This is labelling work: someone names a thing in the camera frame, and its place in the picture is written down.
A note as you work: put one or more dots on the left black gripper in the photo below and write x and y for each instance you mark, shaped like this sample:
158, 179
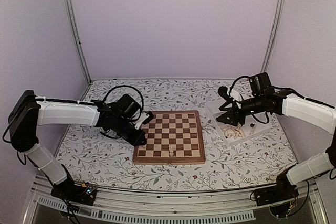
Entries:
135, 140

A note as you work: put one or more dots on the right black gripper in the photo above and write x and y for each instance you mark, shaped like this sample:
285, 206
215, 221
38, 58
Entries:
233, 115

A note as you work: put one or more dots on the white chess king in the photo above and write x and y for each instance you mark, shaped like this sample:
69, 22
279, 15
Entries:
171, 150

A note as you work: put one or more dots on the wooden chess board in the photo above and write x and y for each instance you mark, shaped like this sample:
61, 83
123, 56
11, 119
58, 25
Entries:
182, 130

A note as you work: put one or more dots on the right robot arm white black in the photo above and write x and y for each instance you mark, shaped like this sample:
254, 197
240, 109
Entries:
313, 117

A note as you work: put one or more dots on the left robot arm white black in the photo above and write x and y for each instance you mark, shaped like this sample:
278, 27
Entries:
32, 112

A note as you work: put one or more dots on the pile of white chess pieces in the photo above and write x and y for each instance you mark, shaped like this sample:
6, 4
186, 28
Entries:
234, 132

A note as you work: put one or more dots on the white divided tray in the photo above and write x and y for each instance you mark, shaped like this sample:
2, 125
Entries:
212, 111

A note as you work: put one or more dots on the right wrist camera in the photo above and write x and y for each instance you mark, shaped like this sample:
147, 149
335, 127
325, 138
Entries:
223, 92

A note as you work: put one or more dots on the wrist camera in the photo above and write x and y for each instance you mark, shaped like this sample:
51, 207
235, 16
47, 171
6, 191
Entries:
145, 118
223, 92

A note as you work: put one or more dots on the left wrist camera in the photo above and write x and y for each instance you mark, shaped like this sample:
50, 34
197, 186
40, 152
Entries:
145, 118

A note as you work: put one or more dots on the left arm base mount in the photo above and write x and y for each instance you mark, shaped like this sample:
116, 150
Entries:
74, 191

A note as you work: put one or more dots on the front aluminium rail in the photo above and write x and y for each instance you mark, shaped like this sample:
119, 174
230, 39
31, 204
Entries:
133, 206

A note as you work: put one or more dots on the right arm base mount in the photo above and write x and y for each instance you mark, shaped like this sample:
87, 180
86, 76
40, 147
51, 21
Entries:
281, 191

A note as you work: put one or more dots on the right aluminium frame post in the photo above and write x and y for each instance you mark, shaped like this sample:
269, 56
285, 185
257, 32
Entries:
273, 34

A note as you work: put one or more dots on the aluminium frame post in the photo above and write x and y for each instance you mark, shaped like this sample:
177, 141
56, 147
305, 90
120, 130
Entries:
77, 41
273, 34

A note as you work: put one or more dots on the left aluminium frame post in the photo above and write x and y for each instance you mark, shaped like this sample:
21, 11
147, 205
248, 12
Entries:
77, 41

